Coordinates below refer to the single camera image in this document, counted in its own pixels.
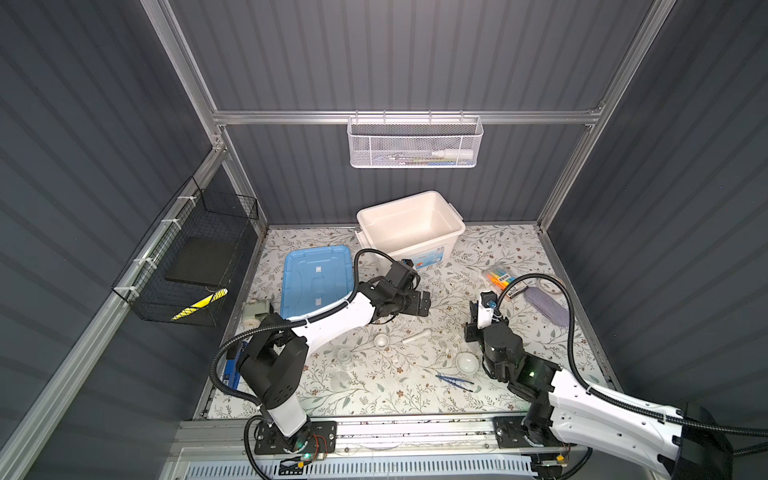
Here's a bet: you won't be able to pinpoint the small white porcelain dish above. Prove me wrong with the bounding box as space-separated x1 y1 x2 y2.
374 333 390 349

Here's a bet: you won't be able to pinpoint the white plastic storage box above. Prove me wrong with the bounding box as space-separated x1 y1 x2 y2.
357 191 466 270

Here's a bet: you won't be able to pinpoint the small glass beaker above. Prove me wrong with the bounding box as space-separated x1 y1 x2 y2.
336 347 353 369

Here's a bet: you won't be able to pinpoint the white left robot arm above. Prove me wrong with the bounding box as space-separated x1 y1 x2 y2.
236 259 431 442

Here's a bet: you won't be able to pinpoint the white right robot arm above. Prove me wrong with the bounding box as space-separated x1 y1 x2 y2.
464 291 734 479

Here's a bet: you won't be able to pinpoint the white pestle rod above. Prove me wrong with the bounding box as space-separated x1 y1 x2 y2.
402 329 432 345

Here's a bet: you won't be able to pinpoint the blue tweezers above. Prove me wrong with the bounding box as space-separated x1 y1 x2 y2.
435 374 475 393

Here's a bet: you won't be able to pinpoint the highlighter marker pack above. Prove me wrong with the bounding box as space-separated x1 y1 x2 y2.
482 263 519 295

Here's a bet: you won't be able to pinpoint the clear tape roll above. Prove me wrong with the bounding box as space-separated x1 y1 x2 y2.
537 276 563 297

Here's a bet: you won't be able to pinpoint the blue plastic box lid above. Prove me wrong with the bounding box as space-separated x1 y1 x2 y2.
280 246 354 318

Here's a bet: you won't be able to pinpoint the white wire wall basket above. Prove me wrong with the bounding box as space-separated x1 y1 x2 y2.
346 115 484 169

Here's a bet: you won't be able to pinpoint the black wire wall basket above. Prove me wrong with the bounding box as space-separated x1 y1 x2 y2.
112 180 260 327

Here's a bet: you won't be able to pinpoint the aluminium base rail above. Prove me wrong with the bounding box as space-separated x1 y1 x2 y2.
173 412 655 463

